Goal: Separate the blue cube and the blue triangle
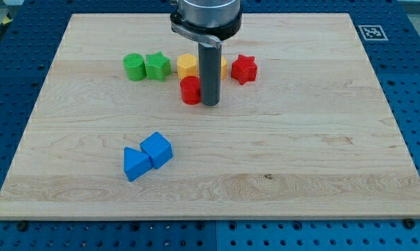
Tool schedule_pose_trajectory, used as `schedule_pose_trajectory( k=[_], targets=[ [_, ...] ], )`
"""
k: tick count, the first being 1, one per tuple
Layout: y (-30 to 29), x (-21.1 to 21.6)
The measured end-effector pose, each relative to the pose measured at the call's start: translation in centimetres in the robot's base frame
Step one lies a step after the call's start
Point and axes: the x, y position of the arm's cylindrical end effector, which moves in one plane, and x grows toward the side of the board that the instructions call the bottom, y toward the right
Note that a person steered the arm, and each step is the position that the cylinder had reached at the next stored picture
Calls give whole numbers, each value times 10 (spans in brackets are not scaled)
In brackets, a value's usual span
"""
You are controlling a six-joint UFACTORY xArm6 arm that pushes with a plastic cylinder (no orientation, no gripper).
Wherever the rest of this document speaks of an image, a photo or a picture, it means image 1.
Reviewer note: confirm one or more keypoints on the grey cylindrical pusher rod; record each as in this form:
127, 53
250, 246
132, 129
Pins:
209, 70

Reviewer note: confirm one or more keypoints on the blue cube block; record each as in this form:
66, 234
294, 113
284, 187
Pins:
158, 148

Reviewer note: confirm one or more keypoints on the blue triangle block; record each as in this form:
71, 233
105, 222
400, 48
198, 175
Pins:
135, 163

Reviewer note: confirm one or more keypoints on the yellow block behind rod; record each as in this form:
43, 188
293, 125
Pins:
223, 68

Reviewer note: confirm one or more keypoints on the yellow hexagon block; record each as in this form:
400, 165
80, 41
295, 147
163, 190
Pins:
187, 65

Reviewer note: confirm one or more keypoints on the red cylinder block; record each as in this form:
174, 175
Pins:
190, 90

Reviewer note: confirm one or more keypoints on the red star block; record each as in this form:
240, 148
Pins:
244, 69

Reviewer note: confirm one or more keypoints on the green star block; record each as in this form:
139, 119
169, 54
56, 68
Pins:
157, 66

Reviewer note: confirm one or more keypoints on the green cylinder block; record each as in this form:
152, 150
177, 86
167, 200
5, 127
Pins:
134, 67

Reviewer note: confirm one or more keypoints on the wooden board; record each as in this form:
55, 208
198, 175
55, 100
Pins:
313, 138

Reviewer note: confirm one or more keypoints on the white fiducial marker tag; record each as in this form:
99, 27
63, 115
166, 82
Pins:
371, 32

